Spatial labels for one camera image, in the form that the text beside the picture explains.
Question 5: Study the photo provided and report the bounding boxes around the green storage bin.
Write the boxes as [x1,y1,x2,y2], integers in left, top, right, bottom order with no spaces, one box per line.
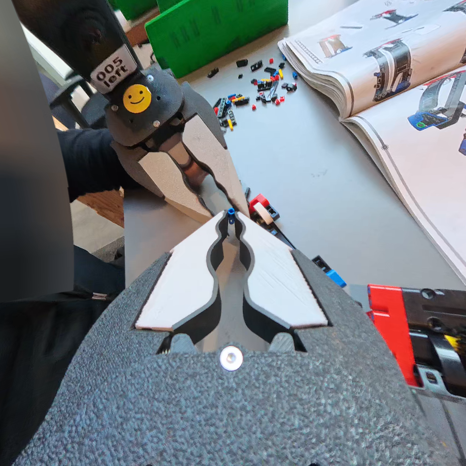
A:
[109,0,290,79]

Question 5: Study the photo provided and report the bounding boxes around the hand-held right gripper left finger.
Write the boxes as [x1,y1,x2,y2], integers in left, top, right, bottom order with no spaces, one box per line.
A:
[133,211,229,344]

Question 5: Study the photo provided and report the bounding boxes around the open instruction booklet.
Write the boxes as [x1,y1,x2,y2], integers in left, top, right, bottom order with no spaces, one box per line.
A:
[278,0,466,286]

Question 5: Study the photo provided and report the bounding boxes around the person's black clothing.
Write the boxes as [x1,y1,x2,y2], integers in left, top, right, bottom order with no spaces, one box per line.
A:
[0,248,128,466]

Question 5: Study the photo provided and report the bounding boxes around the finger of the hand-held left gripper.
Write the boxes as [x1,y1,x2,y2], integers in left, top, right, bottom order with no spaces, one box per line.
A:
[138,145,216,223]
[182,120,250,217]

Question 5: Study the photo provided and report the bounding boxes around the wooden post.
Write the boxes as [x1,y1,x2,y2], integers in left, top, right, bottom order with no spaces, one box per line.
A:
[75,188,126,228]

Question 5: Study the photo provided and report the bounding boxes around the person's left forearm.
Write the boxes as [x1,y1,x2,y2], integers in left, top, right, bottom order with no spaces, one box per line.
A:
[58,128,142,203]

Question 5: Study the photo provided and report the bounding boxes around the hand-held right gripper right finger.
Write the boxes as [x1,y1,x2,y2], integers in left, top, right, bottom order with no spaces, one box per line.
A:
[233,211,330,344]

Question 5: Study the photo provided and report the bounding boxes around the pile of small brick pieces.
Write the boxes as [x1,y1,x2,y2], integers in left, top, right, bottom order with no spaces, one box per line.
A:
[208,57,299,132]

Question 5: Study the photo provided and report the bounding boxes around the red black toy race car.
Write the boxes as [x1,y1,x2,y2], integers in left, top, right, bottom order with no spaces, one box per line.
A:
[368,284,466,401]

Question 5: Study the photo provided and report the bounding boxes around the grey desk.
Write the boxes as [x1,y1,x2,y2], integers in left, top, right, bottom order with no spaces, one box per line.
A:
[123,15,466,350]

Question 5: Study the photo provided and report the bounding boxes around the small toy brick assembly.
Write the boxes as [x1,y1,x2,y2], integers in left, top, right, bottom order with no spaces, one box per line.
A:
[248,193,349,288]

